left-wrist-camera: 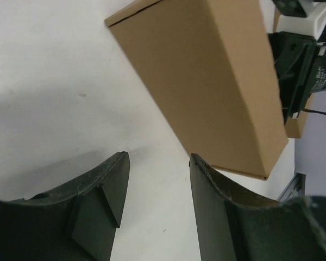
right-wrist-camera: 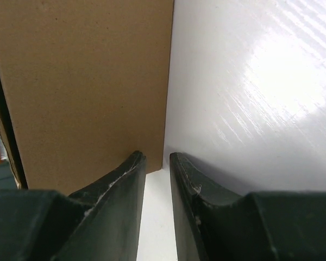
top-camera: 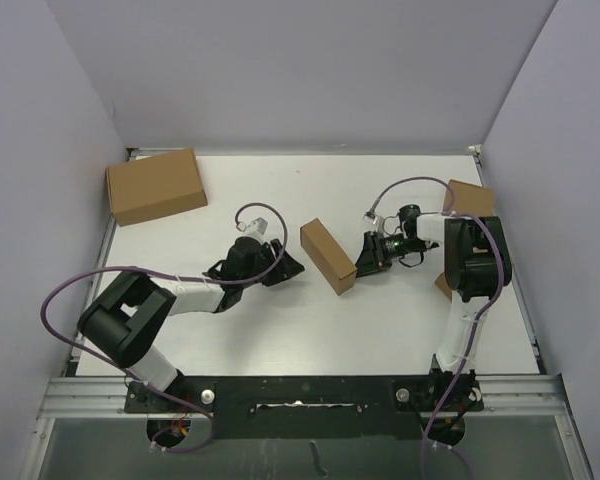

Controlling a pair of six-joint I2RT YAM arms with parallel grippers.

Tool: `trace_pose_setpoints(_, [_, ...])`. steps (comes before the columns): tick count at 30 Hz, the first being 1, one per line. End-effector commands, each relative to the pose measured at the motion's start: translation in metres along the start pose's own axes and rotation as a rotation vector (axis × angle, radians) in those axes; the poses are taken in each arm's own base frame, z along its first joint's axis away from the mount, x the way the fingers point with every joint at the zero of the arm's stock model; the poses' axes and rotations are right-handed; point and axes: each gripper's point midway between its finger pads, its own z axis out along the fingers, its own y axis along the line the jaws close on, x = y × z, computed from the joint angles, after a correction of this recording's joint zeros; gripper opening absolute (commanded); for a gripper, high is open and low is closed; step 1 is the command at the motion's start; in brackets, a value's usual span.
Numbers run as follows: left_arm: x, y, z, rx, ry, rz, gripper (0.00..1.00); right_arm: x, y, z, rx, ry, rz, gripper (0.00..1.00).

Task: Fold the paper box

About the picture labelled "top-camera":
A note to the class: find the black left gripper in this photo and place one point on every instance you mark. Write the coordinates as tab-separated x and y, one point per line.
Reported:
285	268

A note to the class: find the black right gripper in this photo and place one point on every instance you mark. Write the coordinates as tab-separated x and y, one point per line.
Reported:
372	259

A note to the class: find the cardboard box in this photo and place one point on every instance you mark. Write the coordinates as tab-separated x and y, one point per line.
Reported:
470	198
155	187
328	256
443	286

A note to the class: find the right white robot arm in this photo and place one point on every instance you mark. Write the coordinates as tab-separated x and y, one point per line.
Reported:
477	267

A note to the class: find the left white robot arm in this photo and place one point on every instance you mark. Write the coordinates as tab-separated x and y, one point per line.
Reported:
125	319

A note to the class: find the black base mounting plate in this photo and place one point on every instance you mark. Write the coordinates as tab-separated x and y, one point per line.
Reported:
312	407

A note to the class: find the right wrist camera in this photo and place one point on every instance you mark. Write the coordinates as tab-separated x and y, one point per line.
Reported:
373	218

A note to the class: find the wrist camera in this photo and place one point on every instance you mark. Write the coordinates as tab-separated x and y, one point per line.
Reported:
373	218
255	228

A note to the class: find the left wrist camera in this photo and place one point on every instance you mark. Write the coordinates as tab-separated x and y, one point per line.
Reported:
255	228

